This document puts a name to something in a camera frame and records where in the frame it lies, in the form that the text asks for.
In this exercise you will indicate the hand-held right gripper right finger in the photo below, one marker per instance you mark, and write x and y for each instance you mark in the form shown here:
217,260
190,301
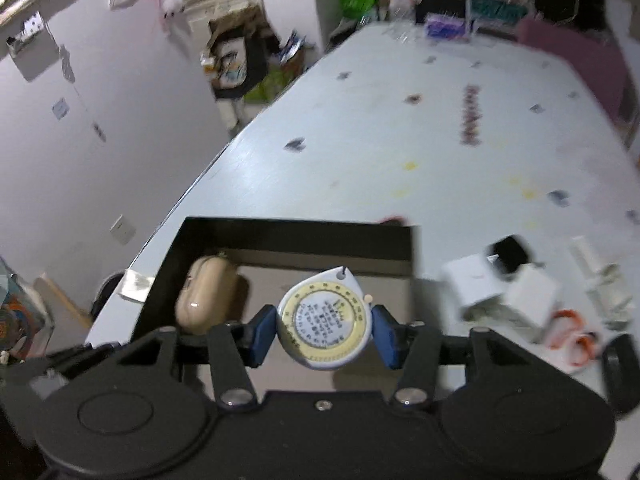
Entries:
384,336

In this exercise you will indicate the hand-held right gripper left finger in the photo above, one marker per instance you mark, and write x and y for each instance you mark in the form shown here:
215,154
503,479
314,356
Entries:
266,334

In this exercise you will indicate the round white tape measure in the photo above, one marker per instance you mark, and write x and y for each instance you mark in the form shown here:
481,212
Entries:
322,325

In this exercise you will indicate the black box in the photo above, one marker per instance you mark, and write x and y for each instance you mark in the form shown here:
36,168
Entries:
300,236

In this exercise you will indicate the white charger plug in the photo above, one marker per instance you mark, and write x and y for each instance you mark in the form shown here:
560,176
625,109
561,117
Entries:
531,302

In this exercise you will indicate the white plastic bracket part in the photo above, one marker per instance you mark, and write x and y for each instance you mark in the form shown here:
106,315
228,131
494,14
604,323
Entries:
597,275

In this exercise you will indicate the black earbuds case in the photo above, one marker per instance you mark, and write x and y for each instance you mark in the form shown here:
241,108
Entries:
621,375

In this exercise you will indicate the beige earbuds case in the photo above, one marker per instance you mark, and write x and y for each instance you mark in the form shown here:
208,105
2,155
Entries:
205,295

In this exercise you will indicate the white charger with dot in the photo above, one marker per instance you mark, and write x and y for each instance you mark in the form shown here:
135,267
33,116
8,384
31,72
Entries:
472,287

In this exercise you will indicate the clear tape piece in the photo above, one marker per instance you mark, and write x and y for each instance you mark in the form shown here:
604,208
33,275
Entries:
135,284

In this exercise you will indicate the black smart watch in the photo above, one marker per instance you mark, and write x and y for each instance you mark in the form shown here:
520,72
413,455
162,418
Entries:
510,256

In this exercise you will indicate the printed tote bag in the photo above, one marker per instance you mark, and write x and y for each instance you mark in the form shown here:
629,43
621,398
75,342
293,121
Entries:
235,60

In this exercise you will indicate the purple tissue packet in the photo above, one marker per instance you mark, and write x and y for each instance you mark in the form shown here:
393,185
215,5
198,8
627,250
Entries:
444,27

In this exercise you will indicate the green plastic bag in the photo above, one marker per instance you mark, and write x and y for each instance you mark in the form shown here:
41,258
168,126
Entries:
357,2

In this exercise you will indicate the pink chair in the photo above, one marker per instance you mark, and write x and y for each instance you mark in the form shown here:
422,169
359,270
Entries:
580,60

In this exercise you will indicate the teal plate sign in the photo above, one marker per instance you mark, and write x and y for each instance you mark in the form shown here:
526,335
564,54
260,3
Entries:
497,8

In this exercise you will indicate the white wall socket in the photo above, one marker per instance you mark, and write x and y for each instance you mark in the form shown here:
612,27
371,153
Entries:
122,230

